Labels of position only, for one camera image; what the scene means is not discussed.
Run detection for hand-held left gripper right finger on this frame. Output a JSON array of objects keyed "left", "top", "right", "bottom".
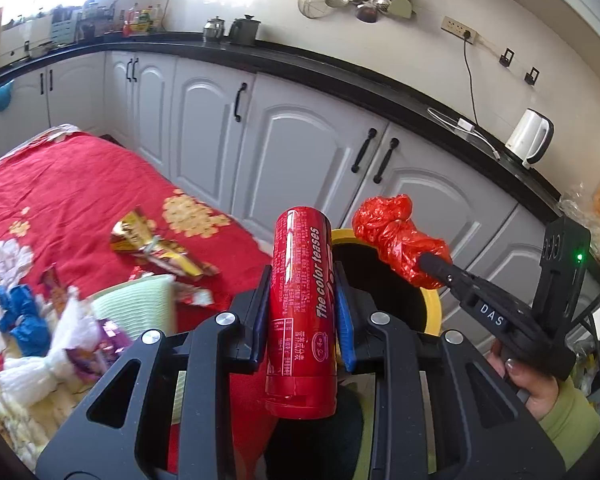
[{"left": 332, "top": 260, "right": 566, "bottom": 480}]

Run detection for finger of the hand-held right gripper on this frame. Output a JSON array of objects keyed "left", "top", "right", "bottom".
[{"left": 417, "top": 252, "right": 487, "bottom": 307}]

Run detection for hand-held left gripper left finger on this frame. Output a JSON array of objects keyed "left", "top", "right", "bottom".
[{"left": 35, "top": 264, "right": 276, "bottom": 480}]

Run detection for red cylindrical snack can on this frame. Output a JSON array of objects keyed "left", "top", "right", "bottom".
[{"left": 264, "top": 206, "right": 340, "bottom": 420}]

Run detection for yellow-rimmed black trash bin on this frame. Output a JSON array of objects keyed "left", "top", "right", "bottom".
[{"left": 265, "top": 228, "right": 443, "bottom": 480}]

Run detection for red plastic bag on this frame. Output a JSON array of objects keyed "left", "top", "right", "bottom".
[{"left": 352, "top": 193, "right": 452, "bottom": 291}]

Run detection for light green ribbed cloth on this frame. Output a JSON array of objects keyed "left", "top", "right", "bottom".
[{"left": 91, "top": 275, "right": 178, "bottom": 336}]

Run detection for gold snack wrapper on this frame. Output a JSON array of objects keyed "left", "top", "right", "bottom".
[{"left": 110, "top": 207, "right": 221, "bottom": 281}]

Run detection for purple snack wrapper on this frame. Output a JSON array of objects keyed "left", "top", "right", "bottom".
[{"left": 67, "top": 320, "right": 133, "bottom": 378}]

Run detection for small orange wrapper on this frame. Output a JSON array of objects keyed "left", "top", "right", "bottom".
[{"left": 40, "top": 265, "right": 73, "bottom": 316}]

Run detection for blue plastic bag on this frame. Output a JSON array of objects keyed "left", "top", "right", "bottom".
[{"left": 0, "top": 285, "right": 51, "bottom": 356}]

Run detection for person's right hand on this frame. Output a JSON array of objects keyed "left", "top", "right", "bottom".
[{"left": 487, "top": 342, "right": 561, "bottom": 421}]

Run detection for clear plastic bags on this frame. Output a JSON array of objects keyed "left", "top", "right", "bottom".
[{"left": 560, "top": 185, "right": 600, "bottom": 261}]

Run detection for white electric kettle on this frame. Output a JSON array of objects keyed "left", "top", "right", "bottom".
[{"left": 505, "top": 108, "right": 554, "bottom": 170}]

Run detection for white kitchen cabinets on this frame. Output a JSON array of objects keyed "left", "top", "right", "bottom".
[{"left": 0, "top": 50, "right": 556, "bottom": 271}]

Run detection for red floral blanket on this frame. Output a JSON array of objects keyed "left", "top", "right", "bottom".
[{"left": 0, "top": 125, "right": 276, "bottom": 466}]

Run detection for black kitchen countertop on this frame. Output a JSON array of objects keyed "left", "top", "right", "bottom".
[{"left": 0, "top": 32, "right": 581, "bottom": 223}]

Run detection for dark green kettle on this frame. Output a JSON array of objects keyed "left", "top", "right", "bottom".
[{"left": 228, "top": 14, "right": 262, "bottom": 46}]

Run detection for steel kettle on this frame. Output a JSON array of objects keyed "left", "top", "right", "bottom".
[{"left": 202, "top": 16, "right": 226, "bottom": 43}]

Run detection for row of condiment bottles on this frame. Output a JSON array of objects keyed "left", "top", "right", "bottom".
[{"left": 122, "top": 4, "right": 163, "bottom": 36}]

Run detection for white charger cable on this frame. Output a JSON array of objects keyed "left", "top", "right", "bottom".
[{"left": 426, "top": 106, "right": 502, "bottom": 161}]

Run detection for black power cable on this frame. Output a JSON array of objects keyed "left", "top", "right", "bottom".
[{"left": 462, "top": 35, "right": 480, "bottom": 128}]

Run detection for wall power socket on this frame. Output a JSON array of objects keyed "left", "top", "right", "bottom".
[{"left": 441, "top": 16, "right": 481, "bottom": 44}]

